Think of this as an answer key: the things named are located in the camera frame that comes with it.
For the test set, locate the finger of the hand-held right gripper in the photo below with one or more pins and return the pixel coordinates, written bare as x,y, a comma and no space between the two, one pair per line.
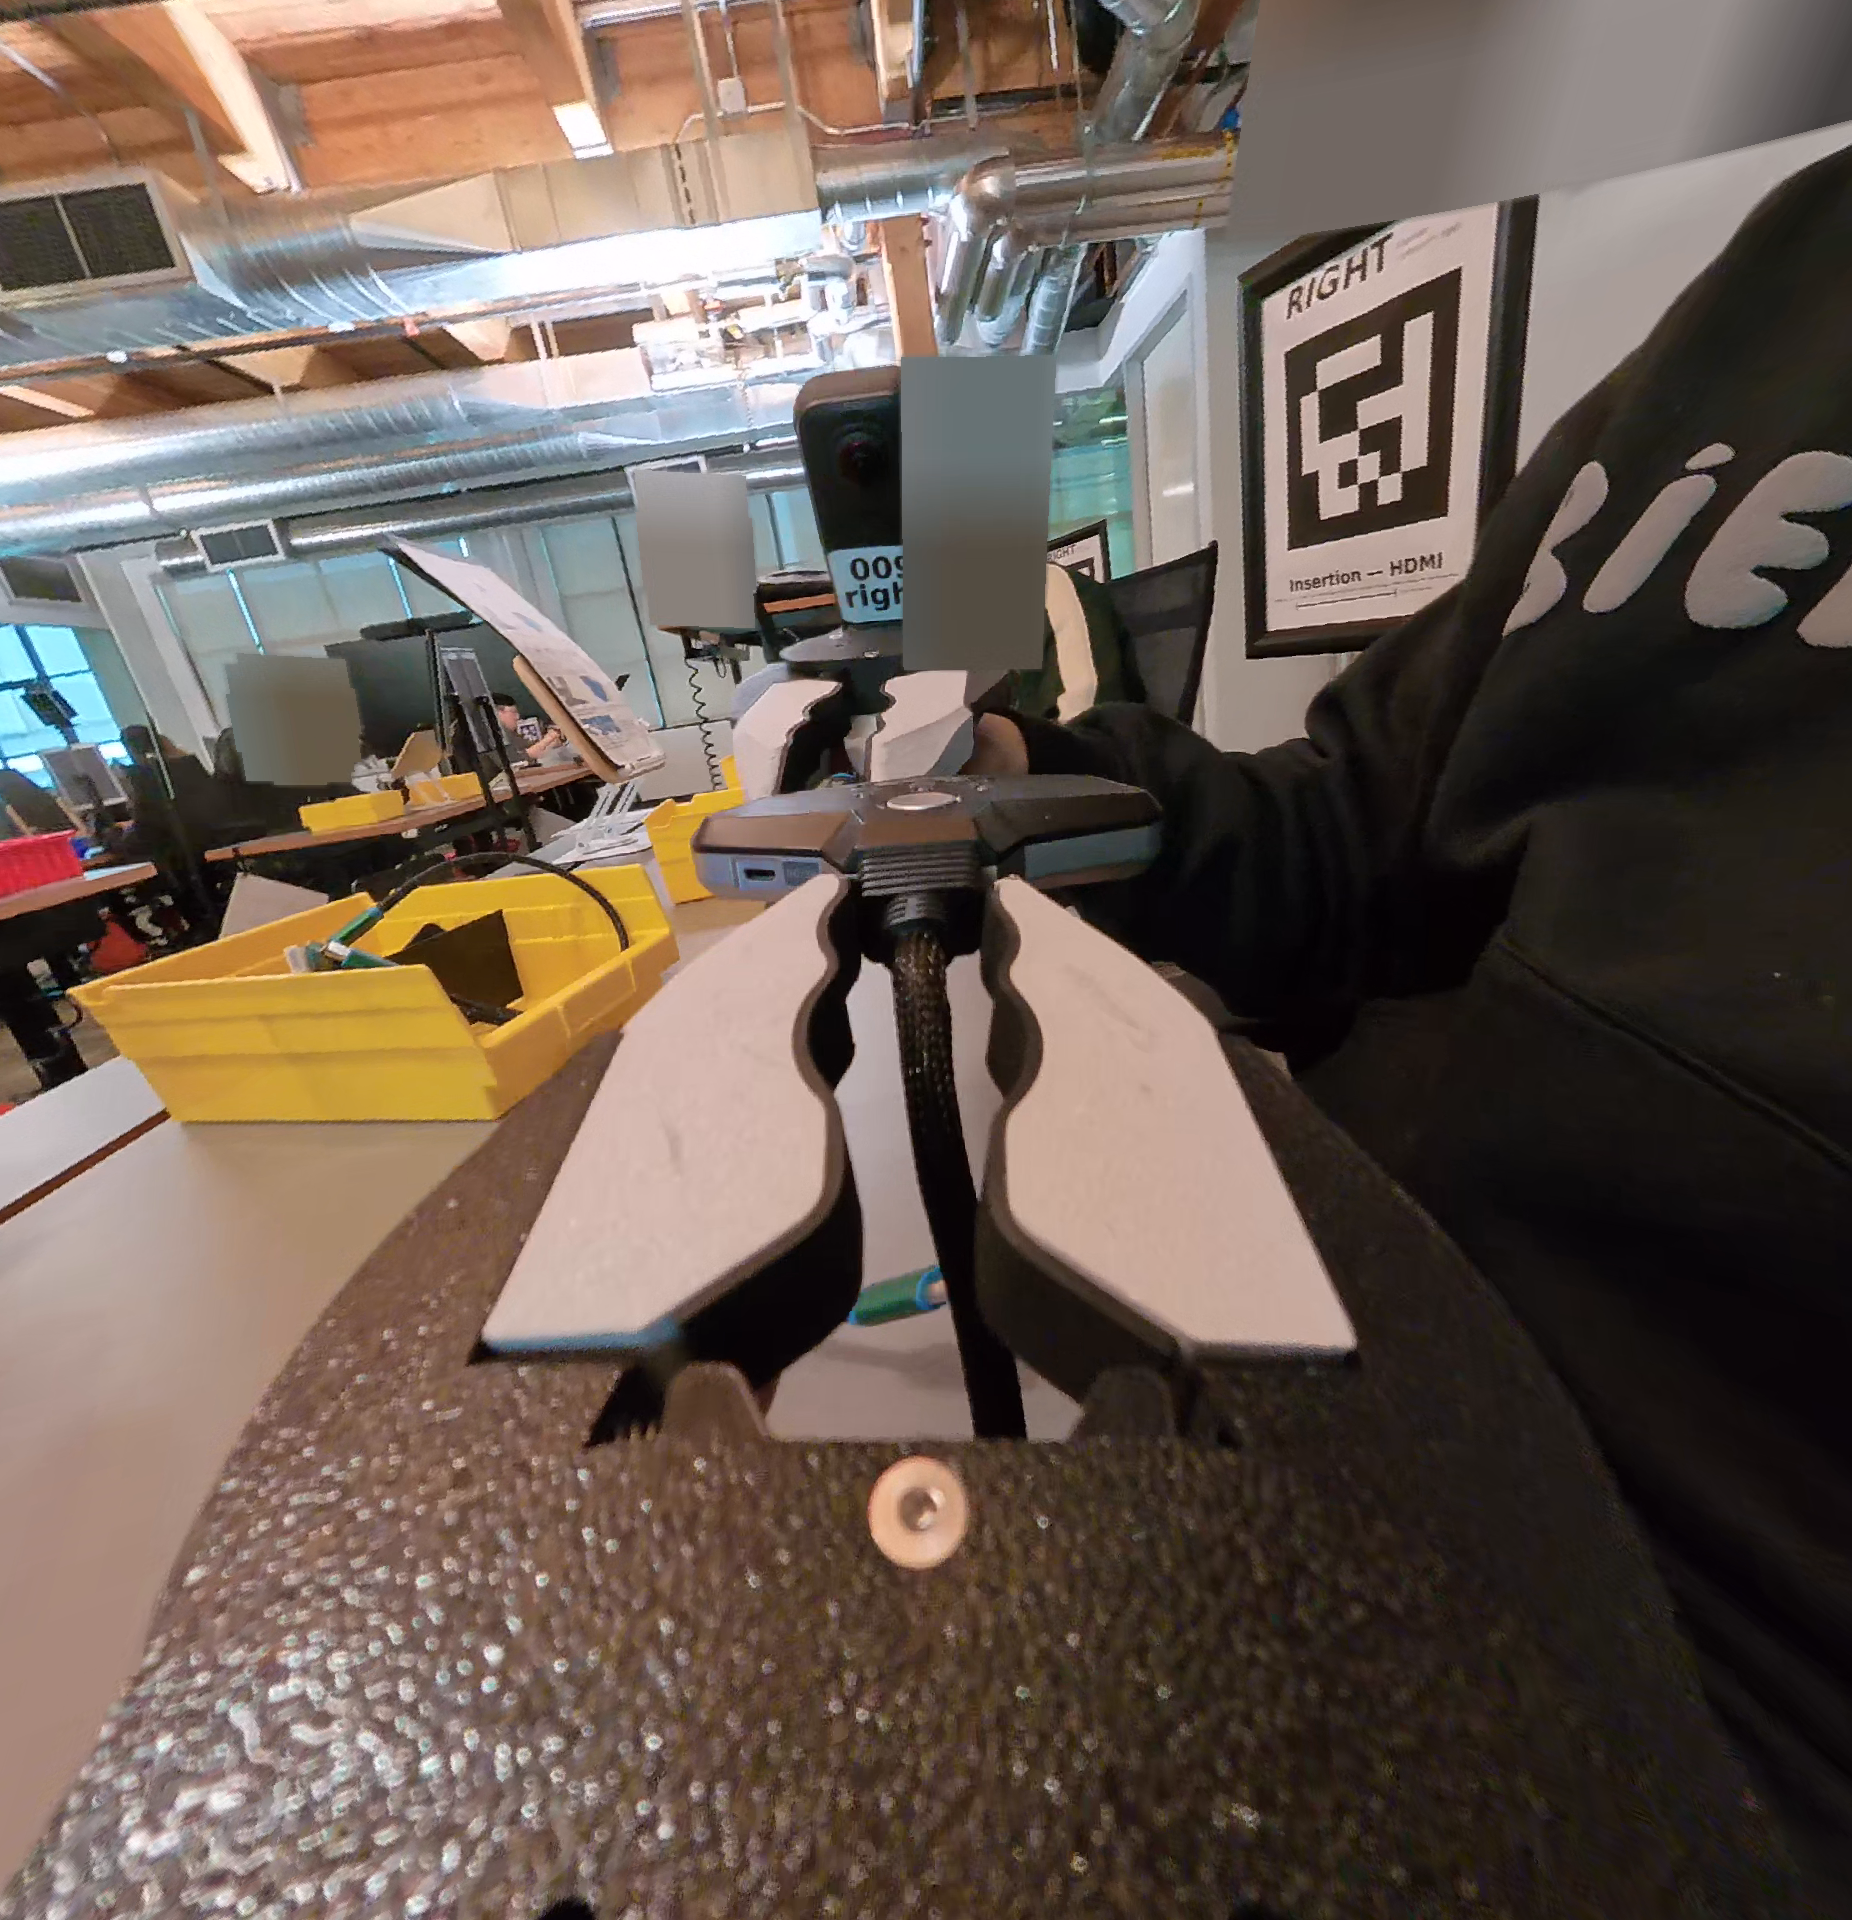
782,729
925,718

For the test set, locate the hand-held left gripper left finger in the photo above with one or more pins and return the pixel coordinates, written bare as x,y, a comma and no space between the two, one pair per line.
685,1138

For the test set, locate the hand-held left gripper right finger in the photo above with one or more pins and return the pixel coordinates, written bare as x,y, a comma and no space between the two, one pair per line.
1167,1169

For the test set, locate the black usb hub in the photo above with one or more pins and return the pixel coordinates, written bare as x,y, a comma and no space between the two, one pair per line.
806,830

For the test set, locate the yellow plastic bin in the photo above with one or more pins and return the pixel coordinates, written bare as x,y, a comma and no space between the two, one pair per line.
685,856
358,812
295,1050

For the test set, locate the person's right forearm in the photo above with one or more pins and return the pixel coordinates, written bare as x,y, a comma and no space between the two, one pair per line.
1241,871

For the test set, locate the person's right hand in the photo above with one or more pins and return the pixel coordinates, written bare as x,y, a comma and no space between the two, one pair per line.
996,745

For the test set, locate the wooden standing desk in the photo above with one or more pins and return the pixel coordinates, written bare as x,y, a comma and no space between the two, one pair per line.
792,600

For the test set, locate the white stand base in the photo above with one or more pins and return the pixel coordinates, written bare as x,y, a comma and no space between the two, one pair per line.
611,817

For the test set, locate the wooden instruction board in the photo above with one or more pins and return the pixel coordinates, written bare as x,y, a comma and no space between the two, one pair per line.
568,675

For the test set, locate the black mesh chair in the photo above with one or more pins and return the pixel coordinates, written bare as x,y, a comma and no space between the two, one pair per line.
1175,630

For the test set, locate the black sheet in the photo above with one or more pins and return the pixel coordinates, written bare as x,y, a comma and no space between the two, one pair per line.
460,969

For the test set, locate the wooden work table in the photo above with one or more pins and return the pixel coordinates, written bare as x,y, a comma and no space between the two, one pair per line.
56,893
418,842

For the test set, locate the red plastic bin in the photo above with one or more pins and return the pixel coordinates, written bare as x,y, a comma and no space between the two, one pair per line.
20,869

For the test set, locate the metal air vent box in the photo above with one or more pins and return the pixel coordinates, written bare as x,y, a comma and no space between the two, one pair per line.
72,233

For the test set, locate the silver spiral air duct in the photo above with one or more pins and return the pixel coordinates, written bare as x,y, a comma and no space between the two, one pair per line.
311,267
343,435

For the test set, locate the framed marker wall poster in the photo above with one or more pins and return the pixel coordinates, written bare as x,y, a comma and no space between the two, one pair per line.
1377,406

